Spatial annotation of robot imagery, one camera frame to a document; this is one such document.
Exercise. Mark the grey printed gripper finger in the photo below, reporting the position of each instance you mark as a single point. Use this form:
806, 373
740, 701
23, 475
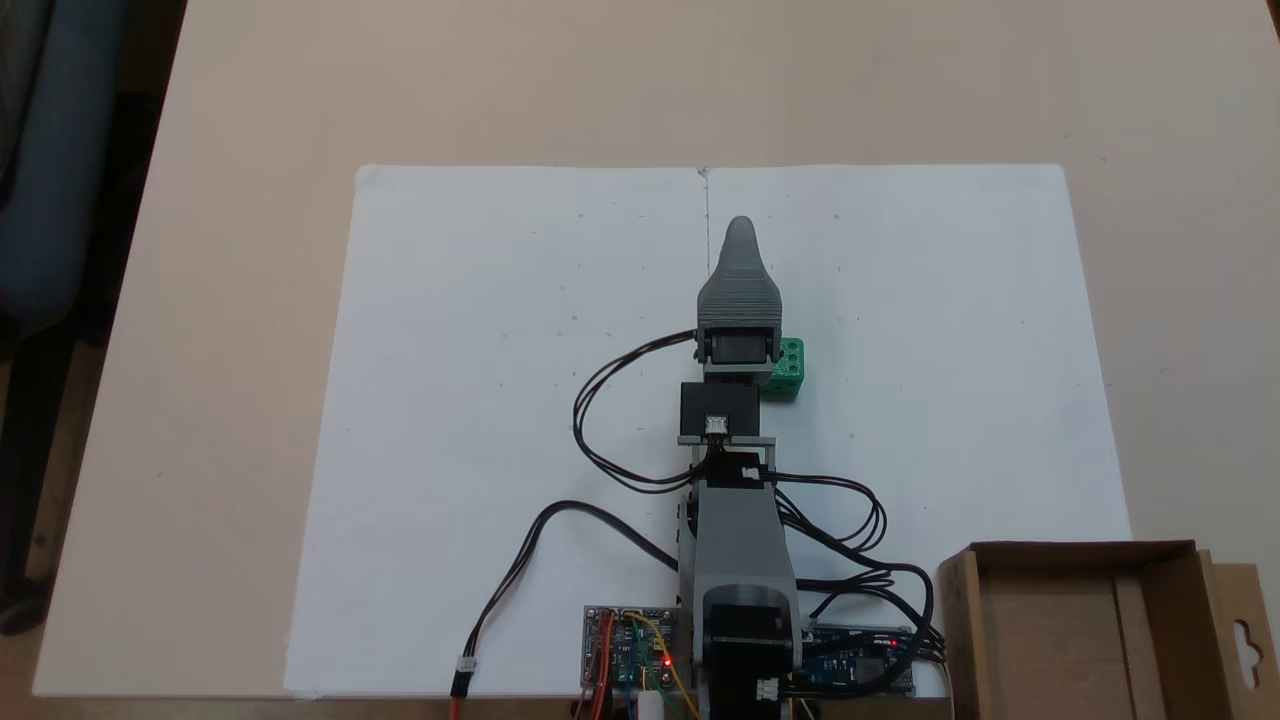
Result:
740, 290

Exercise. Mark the green die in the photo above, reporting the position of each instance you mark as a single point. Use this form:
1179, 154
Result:
790, 372

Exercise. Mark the white paper sheet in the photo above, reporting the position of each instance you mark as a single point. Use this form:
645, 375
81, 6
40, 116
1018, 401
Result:
480, 350
950, 330

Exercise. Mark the grey motor driver circuit board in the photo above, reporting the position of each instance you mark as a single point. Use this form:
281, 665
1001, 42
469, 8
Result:
625, 650

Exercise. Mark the blue power circuit board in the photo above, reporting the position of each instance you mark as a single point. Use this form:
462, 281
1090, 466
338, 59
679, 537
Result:
860, 665

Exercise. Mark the brown cardboard box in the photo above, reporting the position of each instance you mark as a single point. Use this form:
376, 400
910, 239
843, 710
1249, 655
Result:
1060, 630

